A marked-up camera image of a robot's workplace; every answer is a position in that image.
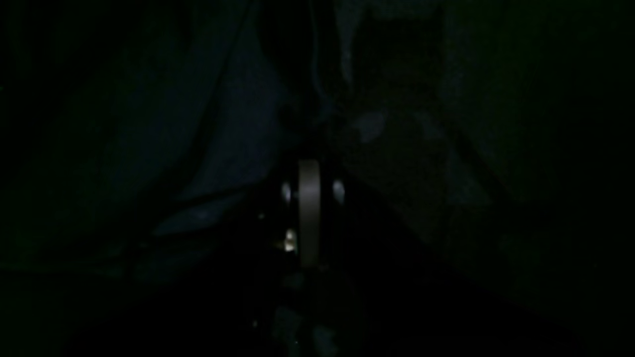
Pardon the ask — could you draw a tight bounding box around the dark navy t-shirt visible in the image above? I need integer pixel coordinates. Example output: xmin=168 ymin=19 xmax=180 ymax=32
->
xmin=1 ymin=0 xmax=634 ymax=357

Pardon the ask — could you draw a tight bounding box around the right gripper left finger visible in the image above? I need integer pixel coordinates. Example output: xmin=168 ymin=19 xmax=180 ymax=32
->
xmin=276 ymin=175 xmax=299 ymax=255

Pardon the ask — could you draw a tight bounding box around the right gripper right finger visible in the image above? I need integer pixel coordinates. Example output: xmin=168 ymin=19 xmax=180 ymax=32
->
xmin=320 ymin=174 xmax=347 ymax=258

